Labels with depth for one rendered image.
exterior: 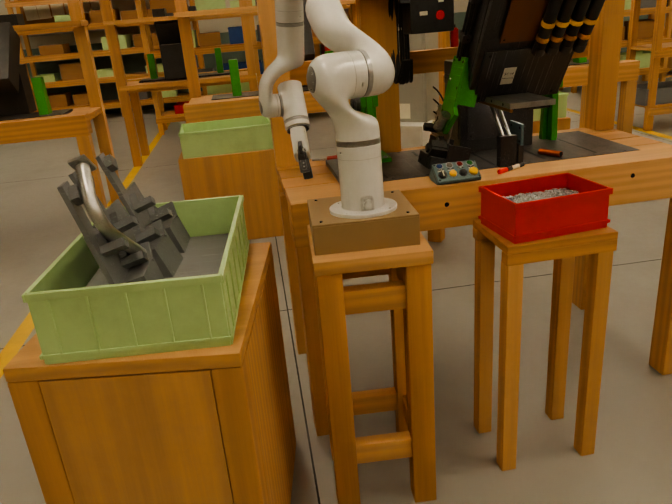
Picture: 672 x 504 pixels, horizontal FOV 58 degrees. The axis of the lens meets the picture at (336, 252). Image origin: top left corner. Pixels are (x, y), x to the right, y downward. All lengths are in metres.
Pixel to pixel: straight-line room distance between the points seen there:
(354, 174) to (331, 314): 0.38
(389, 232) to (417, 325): 0.27
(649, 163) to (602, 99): 0.65
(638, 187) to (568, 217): 0.54
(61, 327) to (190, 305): 0.28
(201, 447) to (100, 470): 0.25
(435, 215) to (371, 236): 0.46
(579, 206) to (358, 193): 0.65
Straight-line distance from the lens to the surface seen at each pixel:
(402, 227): 1.64
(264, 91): 2.07
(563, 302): 2.21
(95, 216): 1.39
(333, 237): 1.62
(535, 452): 2.30
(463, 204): 2.07
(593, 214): 1.92
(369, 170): 1.64
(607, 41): 2.91
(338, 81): 1.58
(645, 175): 2.37
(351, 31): 1.70
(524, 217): 1.79
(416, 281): 1.66
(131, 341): 1.40
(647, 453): 2.39
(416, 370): 1.79
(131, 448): 1.54
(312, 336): 2.12
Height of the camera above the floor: 1.45
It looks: 21 degrees down
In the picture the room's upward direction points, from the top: 5 degrees counter-clockwise
